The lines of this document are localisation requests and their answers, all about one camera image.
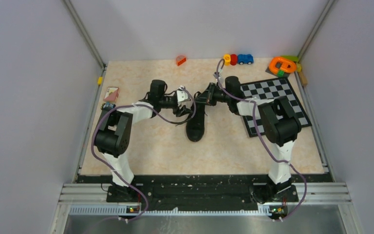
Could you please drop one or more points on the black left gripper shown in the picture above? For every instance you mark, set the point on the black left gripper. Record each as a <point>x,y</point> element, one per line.
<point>183,110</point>

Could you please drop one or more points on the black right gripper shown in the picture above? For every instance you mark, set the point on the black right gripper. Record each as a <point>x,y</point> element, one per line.
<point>207,97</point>

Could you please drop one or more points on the black shoelace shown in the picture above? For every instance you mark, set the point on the black shoelace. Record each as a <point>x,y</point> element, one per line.
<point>198,109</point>

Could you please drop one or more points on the black canvas sneaker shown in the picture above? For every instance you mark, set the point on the black canvas sneaker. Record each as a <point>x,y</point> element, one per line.
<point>195,129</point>

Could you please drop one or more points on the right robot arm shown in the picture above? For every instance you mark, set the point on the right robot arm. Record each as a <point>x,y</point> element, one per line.
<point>279,121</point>

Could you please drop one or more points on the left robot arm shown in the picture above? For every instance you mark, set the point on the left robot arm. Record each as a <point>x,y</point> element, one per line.
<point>112,134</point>

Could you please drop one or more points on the red toy cylinder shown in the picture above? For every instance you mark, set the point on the red toy cylinder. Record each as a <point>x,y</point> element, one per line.
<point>233,59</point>

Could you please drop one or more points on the yellow toy cylinder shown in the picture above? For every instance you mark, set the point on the yellow toy cylinder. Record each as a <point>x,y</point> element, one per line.
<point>227,59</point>

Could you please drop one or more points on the orange toy brick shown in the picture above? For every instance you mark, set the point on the orange toy brick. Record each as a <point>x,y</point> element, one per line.
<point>180,60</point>

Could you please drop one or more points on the blue toy car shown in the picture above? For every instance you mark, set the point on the blue toy car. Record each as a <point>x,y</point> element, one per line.
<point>245,59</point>

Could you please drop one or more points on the pink tangram puzzle box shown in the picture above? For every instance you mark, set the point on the pink tangram puzzle box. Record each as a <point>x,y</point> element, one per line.
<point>111,94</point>

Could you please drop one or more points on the small blue toy robot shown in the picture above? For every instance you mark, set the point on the small blue toy robot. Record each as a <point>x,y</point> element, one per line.
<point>107,106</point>

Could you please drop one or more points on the green toy block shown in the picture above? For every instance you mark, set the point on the green toy block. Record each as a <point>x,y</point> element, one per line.
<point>291,58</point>

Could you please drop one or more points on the wooden block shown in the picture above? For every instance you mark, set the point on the wooden block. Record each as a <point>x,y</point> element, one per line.
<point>303,79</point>

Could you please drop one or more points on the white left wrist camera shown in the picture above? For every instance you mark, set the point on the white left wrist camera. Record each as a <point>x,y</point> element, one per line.
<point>182,95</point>

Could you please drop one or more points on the orange plastic ring toy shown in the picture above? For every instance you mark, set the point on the orange plastic ring toy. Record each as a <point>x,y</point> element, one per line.
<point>281,66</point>

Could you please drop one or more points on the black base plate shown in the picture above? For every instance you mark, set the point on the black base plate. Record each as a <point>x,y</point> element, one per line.
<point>205,192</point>

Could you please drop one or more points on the yellow clip on rail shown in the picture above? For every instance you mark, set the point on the yellow clip on rail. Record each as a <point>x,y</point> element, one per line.
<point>99,81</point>

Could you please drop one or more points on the aluminium frame rail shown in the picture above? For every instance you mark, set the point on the aluminium frame rail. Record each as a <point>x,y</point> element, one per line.
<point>83,32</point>

